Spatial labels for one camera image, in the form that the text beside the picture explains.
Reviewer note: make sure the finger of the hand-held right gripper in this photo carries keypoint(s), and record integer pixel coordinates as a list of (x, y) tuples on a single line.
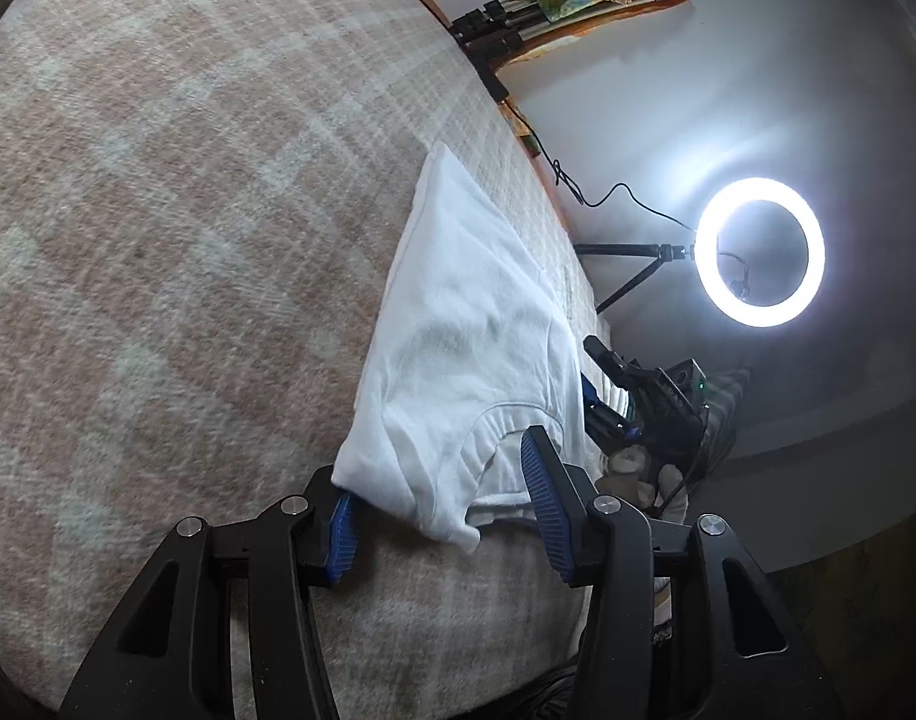
[(604, 420), (608, 360)]

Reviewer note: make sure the green patterned packet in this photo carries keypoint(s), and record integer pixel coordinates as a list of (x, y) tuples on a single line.
[(525, 133)]

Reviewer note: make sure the silver folded tripod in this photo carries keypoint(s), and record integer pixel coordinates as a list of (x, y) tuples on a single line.
[(503, 19)]

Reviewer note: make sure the black mini tripod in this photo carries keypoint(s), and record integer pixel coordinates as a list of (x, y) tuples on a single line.
[(630, 247)]

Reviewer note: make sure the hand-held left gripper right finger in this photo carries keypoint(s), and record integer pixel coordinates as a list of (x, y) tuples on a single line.
[(544, 510)]

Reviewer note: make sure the person's right hand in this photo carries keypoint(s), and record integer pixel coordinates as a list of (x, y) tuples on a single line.
[(630, 465)]

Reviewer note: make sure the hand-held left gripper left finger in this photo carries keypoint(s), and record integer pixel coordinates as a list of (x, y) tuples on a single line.
[(341, 540)]

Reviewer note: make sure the beige checked blanket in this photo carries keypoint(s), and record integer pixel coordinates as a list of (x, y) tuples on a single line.
[(165, 240)]

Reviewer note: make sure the white t-shirt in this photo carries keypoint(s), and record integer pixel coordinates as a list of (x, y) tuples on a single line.
[(458, 330)]

